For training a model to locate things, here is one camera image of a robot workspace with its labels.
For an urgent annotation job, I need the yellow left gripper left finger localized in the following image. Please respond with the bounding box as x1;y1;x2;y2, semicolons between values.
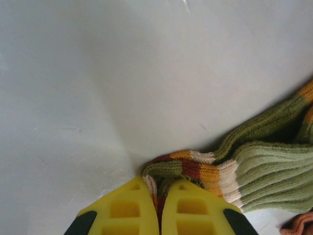
65;176;159;235

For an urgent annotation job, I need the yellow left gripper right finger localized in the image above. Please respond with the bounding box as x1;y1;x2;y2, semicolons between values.
162;180;257;235

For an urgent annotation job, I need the blue sock with orange cuff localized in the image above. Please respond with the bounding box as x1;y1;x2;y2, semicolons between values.
280;210;313;235

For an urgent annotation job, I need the green striped sock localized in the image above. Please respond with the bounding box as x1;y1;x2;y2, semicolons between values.
170;79;313;164

